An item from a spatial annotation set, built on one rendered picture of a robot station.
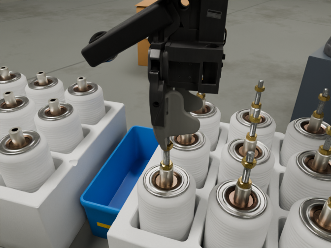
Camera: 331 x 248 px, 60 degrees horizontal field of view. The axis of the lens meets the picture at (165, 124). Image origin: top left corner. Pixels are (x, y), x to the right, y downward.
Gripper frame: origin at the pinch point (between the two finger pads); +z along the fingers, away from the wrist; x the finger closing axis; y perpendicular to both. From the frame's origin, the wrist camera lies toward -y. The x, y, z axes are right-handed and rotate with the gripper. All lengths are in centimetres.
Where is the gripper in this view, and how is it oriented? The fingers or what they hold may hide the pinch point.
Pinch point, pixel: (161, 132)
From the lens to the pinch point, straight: 41.0
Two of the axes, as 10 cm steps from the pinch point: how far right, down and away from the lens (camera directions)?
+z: 0.0, 8.3, 5.5
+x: 1.7, -5.4, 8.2
